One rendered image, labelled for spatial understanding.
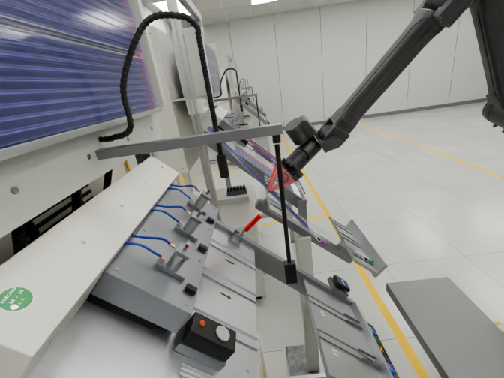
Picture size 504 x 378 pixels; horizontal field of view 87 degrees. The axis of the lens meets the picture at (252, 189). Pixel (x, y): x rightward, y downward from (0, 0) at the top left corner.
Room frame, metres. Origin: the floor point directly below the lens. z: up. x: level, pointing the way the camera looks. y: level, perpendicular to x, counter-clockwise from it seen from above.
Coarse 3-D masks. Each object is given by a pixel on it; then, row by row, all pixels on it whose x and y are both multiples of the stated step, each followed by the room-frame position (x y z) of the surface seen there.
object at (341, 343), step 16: (304, 288) 0.60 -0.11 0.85; (320, 288) 0.64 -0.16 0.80; (320, 304) 0.56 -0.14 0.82; (336, 304) 0.60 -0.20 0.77; (320, 320) 0.49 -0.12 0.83; (336, 320) 0.53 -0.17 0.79; (352, 320) 0.56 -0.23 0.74; (320, 336) 0.44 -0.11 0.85; (336, 336) 0.47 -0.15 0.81; (352, 336) 0.50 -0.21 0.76; (320, 352) 0.41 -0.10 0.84; (336, 352) 0.42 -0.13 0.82; (352, 352) 0.44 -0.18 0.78; (368, 352) 0.47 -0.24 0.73; (336, 368) 0.37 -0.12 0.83; (352, 368) 0.39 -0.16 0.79; (368, 368) 0.42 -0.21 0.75
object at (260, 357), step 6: (258, 336) 0.65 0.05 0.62; (258, 342) 0.63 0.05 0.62; (258, 348) 0.61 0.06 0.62; (258, 354) 0.59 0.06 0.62; (258, 360) 0.57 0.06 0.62; (264, 360) 0.65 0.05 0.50; (258, 366) 0.55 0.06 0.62; (264, 366) 0.62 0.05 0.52; (258, 372) 0.53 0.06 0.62; (264, 372) 0.59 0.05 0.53
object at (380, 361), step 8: (352, 304) 0.63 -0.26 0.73; (360, 312) 0.59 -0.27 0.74; (360, 320) 0.57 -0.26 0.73; (368, 328) 0.53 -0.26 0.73; (368, 336) 0.51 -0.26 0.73; (368, 344) 0.49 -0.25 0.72; (376, 344) 0.48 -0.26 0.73; (376, 352) 0.46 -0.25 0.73; (376, 360) 0.45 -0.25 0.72; (384, 360) 0.44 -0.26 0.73; (384, 368) 0.42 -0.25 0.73; (384, 376) 0.41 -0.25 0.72; (392, 376) 0.40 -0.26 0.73
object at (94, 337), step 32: (224, 256) 0.54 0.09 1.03; (224, 288) 0.44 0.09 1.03; (96, 320) 0.28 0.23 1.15; (128, 320) 0.29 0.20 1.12; (224, 320) 0.37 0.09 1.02; (64, 352) 0.23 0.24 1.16; (96, 352) 0.24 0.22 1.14; (128, 352) 0.25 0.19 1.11; (160, 352) 0.27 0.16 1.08; (256, 352) 0.33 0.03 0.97
